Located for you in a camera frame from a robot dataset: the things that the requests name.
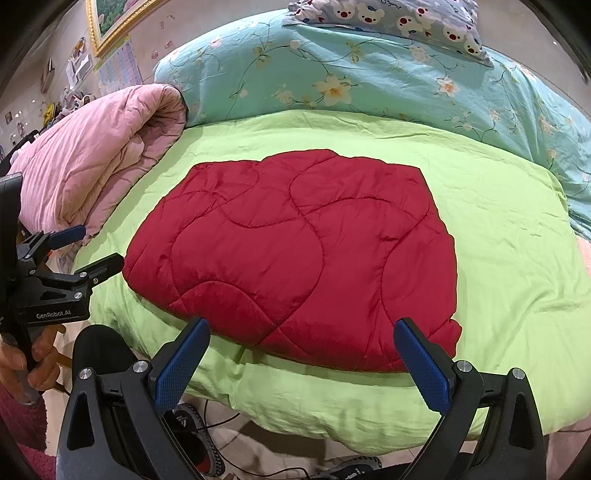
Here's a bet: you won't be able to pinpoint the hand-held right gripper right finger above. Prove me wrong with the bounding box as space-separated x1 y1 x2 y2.
393 318 548 480

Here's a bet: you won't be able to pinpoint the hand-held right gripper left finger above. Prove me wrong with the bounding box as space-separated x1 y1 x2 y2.
58 316 212 480

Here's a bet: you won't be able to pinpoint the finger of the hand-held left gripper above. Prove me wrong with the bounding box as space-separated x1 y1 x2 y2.
16 224 86 269
34 252 125 298

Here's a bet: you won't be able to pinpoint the red quilted jacket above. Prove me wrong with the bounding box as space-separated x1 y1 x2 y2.
122 148 463 374

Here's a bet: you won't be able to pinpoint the person's left forearm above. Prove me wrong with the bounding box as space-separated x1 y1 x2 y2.
0 383 58 480

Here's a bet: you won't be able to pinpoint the person's left hand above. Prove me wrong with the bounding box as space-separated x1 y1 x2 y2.
0 323 66 394

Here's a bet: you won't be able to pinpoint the person's left leg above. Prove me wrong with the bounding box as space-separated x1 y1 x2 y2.
73 324 155 379

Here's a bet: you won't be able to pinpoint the black shoe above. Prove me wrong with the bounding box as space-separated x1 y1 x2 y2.
161 401 227 478
318 456 384 480

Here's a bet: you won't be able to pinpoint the pink quilt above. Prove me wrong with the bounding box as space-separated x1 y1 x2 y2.
7 84 188 273

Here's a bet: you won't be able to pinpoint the light green bed sheet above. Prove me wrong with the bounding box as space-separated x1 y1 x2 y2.
71 108 591 455

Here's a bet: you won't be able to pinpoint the gold framed picture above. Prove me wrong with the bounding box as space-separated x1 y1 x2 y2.
85 0 171 58

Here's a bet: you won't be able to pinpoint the teal floral quilt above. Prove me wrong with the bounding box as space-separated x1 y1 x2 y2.
152 16 591 241

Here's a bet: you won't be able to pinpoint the bear print pillow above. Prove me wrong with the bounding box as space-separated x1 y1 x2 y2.
281 0 492 68

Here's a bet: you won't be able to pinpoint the black cable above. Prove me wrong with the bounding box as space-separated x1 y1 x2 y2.
202 399 324 480

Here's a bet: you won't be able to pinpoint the white wall notes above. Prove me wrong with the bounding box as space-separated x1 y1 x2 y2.
39 37 93 93

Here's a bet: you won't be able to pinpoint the wall calendar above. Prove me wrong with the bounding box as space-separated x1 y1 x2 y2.
95 39 141 97

